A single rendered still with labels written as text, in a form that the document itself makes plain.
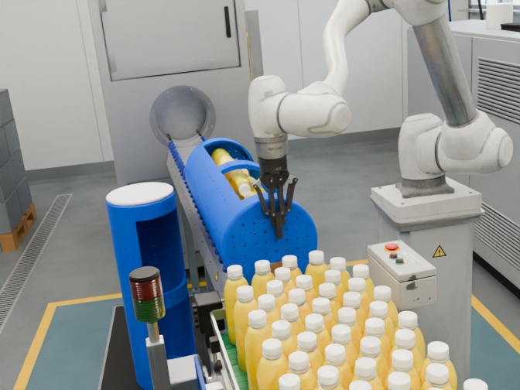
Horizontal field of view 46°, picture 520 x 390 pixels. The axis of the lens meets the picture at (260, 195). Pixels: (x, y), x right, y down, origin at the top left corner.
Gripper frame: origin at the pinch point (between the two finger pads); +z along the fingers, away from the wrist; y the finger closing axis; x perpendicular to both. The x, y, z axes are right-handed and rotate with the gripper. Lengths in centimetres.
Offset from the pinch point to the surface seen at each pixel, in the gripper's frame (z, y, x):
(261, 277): 7.9, -9.0, -13.8
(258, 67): -27, 31, 146
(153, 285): -8, -37, -41
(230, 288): 9.1, -17.2, -14.4
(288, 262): 5.2, -1.4, -13.8
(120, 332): 101, -57, 142
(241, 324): 12.4, -17.7, -27.7
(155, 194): 12, -29, 87
